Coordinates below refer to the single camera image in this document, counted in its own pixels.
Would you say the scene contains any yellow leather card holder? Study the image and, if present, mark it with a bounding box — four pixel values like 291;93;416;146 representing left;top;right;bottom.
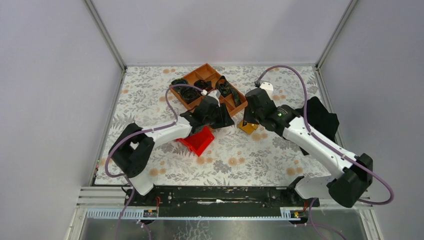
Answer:
237;120;259;135

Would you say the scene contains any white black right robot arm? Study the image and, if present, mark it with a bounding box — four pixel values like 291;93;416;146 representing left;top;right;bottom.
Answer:
244;88;374;208

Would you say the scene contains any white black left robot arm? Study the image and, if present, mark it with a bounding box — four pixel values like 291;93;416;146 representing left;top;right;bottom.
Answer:
107;96;235;206

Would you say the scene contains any rolled dark belt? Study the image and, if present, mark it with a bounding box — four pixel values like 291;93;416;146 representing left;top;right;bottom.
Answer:
170;78;188;92
180;87;200;104
194;79;213;92

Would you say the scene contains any brown compartment organizer tray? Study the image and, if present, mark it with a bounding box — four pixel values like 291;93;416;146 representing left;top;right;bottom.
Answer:
170;63;248;117

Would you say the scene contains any red plastic bin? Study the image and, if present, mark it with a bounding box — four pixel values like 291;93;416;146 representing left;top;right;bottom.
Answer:
176;126;215;157

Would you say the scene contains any black cloth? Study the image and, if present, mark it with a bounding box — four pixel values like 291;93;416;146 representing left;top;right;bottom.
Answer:
306;96;340;143

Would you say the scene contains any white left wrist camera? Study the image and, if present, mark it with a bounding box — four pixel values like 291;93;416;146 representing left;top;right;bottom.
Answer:
205;89;221;107

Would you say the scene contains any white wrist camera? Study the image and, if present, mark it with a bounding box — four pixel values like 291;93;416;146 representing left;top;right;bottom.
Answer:
205;89;221;107
259;81;274;98

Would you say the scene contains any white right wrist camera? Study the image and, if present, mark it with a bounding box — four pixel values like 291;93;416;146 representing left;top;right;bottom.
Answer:
259;81;274;98

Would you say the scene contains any loose dark strap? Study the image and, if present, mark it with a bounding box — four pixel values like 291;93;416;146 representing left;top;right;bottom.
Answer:
214;75;242;108

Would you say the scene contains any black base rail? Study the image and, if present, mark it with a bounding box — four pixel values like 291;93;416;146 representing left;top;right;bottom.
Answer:
124;185;320;219

